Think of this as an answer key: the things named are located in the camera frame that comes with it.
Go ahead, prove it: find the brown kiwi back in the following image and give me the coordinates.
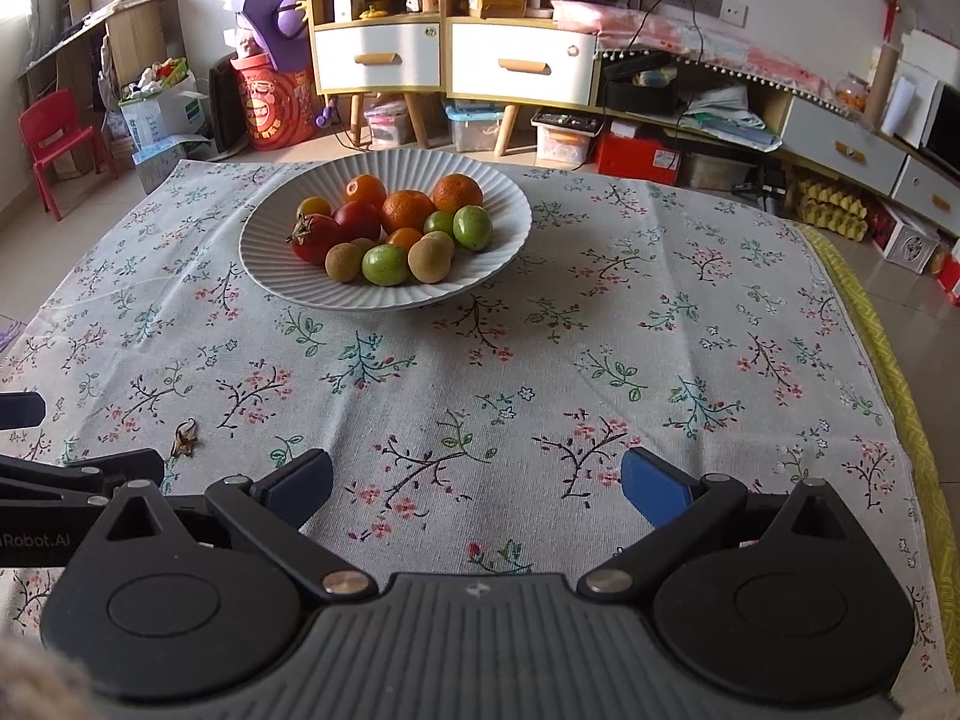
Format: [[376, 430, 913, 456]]
[[324, 242, 364, 284]]

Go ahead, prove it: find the red tomato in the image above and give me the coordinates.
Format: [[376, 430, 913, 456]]
[[288, 213, 345, 266], [334, 202, 381, 241]]

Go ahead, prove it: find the smooth orange tomato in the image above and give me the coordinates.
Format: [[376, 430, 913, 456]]
[[343, 174, 387, 210], [386, 227, 423, 250]]

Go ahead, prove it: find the yellow orange cherry tomato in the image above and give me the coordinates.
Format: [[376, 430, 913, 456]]
[[296, 195, 332, 218]]

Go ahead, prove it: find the large textured mandarin orange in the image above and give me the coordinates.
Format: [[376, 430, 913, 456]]
[[381, 190, 436, 234]]

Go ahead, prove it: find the small green tomato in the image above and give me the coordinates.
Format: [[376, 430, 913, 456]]
[[421, 210, 454, 236]]

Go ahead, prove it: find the oval green tomato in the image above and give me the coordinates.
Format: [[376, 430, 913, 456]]
[[452, 205, 493, 252]]

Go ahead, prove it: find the pale tan kiwi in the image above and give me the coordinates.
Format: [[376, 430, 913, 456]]
[[421, 231, 455, 257]]

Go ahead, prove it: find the white ribbed plate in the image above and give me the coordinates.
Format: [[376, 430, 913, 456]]
[[239, 148, 532, 312]]

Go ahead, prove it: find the red plastic child chair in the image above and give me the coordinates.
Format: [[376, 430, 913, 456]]
[[18, 88, 119, 221]]

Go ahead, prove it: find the white cardboard box with toys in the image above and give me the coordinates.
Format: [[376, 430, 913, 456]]
[[119, 57, 206, 149]]

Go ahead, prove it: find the red storage box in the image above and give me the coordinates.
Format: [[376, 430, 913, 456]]
[[597, 132, 680, 185]]

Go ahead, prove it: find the low tv console shelf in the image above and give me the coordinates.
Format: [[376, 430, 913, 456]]
[[597, 52, 958, 236]]

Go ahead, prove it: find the black speaker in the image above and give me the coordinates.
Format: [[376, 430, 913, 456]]
[[208, 54, 247, 158]]

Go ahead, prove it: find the red printed bucket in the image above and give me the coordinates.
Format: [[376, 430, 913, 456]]
[[231, 54, 319, 151]]

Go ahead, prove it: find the wooden desk with shelves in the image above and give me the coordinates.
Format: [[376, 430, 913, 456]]
[[14, 0, 186, 137]]

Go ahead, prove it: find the purple plush toy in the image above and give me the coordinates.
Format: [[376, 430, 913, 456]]
[[241, 0, 311, 73]]

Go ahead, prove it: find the white drawer cabinet with shelves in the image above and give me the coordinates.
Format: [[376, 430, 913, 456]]
[[306, 0, 597, 154]]

